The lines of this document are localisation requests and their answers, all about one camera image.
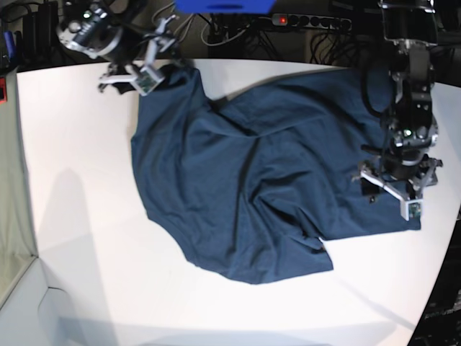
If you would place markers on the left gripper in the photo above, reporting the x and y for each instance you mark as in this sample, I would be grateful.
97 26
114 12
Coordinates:
385 173

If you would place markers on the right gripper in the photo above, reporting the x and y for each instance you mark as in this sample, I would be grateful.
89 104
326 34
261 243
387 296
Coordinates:
129 49

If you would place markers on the dark blue t-shirt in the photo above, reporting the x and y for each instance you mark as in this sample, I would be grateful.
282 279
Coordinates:
252 188

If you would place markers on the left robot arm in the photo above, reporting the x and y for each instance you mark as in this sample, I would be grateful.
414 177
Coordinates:
409 124

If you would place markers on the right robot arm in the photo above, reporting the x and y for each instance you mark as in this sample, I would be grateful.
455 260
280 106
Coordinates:
92 28

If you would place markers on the blue plastic box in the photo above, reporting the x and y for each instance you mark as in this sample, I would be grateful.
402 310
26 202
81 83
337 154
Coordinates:
225 6

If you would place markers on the black power strip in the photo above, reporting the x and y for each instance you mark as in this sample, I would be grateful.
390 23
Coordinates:
311 22

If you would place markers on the red box at left edge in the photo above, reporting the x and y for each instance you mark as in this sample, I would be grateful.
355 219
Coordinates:
3 91

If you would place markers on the white bin at left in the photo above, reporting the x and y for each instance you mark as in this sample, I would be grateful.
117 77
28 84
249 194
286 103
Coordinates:
28 312

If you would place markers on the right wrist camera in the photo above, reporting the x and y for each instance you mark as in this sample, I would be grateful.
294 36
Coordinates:
146 79

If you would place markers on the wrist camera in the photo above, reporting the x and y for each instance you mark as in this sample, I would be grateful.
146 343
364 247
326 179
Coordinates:
410 209
146 79

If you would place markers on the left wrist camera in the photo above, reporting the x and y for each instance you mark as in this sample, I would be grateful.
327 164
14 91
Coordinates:
410 209

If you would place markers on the blue handled tool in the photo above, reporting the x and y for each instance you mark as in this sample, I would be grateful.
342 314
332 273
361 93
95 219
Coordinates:
10 45

